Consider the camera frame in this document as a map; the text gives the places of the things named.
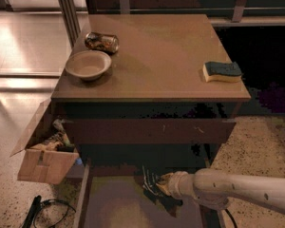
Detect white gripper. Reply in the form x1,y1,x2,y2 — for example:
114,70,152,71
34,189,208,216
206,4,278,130
156,171,187,200

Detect blue chip bag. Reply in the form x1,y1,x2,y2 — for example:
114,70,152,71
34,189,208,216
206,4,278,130
142,167,183,212

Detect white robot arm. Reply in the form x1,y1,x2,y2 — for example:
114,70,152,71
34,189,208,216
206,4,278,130
156,168,285,215

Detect open middle drawer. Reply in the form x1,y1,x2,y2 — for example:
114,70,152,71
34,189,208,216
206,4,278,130
72,161,225,228

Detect brown wooden drawer cabinet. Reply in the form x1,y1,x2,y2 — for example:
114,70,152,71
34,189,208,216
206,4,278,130
50,13,252,228

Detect top drawer front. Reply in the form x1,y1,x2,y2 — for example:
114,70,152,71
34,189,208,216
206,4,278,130
65,119,236,144

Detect cardboard box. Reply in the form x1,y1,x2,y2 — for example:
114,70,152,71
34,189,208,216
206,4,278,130
10,99,79,184

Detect trash inside cardboard box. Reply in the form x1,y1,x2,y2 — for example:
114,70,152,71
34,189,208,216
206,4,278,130
31,119,75,152

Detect blue and yellow sponge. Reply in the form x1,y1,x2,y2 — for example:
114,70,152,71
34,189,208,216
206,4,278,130
202,62,242,83

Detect black stick on floor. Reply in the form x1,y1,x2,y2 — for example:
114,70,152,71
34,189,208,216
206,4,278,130
21,195,42,228

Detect beige ceramic bowl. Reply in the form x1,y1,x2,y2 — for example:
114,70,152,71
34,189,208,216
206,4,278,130
65,50,112,81

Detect crushed metal can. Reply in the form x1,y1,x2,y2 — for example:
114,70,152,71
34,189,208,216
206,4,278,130
85,32,119,54

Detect black cable right of drawer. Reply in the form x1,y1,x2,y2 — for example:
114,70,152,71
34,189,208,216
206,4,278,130
223,208,238,228

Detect black cable on floor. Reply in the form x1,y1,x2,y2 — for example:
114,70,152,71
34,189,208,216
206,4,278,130
31,199,77,228

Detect metal window frame post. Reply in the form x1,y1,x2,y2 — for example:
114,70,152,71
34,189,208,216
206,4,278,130
58,0,80,48

